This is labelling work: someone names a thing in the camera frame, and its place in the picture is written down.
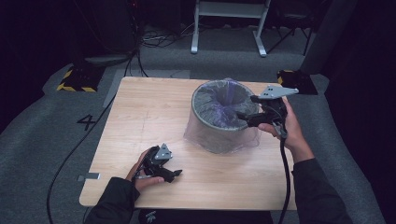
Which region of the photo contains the long black floor cable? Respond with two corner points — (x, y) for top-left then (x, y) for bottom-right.
(46, 49), (139, 224)

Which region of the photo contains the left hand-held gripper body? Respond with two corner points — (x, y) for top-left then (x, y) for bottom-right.
(143, 143), (173, 180)

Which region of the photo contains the right hand-held gripper cable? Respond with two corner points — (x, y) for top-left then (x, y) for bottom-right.
(276, 122), (292, 224)

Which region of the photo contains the grey tape strip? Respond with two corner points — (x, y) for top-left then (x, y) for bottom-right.
(77, 172), (102, 182)

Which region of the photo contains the yellow-black striped base plate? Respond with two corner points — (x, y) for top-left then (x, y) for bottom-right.
(276, 69), (318, 96)
(56, 64), (106, 93)

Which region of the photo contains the bundle of floor cables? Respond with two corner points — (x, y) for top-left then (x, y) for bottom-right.
(141, 22), (194, 49)

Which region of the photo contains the person's right hand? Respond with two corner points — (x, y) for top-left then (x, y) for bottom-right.
(257, 97), (316, 164)

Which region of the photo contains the person's left hand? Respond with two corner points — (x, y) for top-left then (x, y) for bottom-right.
(125, 148), (165, 194)

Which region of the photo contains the left hand-held gripper cable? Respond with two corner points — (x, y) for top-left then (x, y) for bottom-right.
(132, 164), (148, 188)

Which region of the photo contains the purple plastic bag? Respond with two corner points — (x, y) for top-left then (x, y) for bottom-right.
(183, 77), (262, 155)

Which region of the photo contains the hand-held gripper cable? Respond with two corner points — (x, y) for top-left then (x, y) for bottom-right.
(132, 164), (148, 188)
(276, 122), (292, 224)

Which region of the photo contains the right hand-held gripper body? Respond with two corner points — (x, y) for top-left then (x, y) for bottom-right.
(258, 85), (299, 125)

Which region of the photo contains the black tripod stand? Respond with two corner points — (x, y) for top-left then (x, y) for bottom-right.
(265, 12), (314, 57)

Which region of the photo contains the person's dark torso clothing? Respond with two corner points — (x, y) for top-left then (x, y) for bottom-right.
(138, 208), (275, 224)

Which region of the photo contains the dark pole with grey base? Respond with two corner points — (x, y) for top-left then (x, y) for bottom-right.
(71, 0), (139, 68)

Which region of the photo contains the grey post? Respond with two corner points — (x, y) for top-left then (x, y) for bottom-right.
(300, 0), (359, 75)

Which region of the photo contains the green plastic bin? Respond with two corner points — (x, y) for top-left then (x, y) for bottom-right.
(190, 78), (261, 153)

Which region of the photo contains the white metal stand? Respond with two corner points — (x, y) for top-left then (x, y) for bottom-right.
(191, 0), (271, 58)

